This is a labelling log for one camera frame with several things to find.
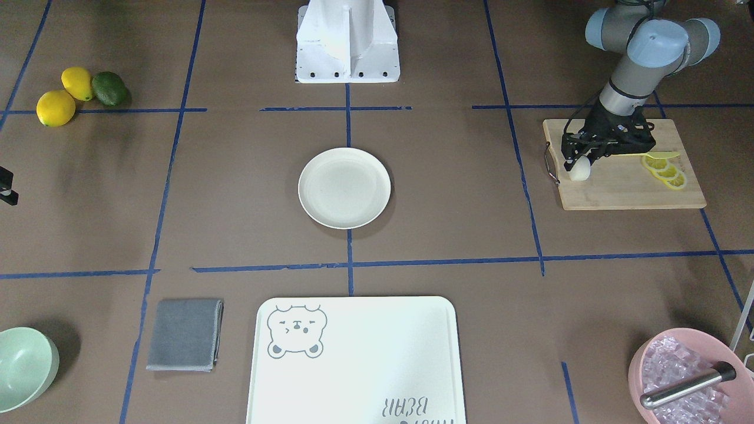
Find wire cup rack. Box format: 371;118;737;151
728;282;753;375

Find yellow lemon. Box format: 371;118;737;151
60;67;94;101
36;90;77;128

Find white bear print tray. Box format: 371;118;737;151
246;296;468;423

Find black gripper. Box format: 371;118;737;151
561;100;656;172

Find wooden cutting board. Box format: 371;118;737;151
543;119;707;210

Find lemon slices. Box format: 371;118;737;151
641;156;689;190

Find beige round plate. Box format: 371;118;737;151
298;147;392;229

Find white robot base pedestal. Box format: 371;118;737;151
295;1;401;84

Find white steamed bun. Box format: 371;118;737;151
567;155;591;182

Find mint green bowl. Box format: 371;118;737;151
1;327;59;413

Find folded grey cloth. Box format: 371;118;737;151
146;298;224;372

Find steel black tongs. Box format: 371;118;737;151
639;360;737;410

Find pink bowl with ice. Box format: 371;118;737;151
628;328;753;423

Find green avocado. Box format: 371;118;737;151
91;71;128;107

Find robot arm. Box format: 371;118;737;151
561;1;722;175

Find yellow lemon lower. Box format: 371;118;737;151
36;90;77;128

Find yellow lemon upper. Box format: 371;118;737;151
60;67;94;101

